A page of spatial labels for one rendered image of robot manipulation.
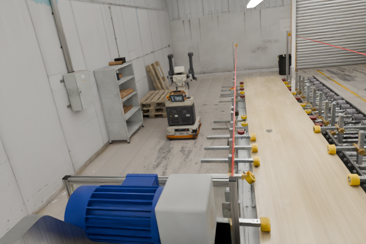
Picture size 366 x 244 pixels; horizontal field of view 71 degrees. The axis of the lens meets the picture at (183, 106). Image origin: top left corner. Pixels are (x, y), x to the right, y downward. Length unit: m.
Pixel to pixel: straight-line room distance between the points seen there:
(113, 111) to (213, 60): 6.52
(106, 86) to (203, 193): 4.78
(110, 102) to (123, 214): 4.76
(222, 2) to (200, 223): 10.52
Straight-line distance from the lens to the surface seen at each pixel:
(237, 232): 0.81
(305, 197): 2.09
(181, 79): 5.14
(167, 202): 0.47
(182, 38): 11.03
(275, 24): 10.89
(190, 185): 0.50
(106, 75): 5.12
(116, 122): 5.34
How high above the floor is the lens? 2.14
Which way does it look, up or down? 17 degrees down
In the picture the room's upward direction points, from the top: 7 degrees counter-clockwise
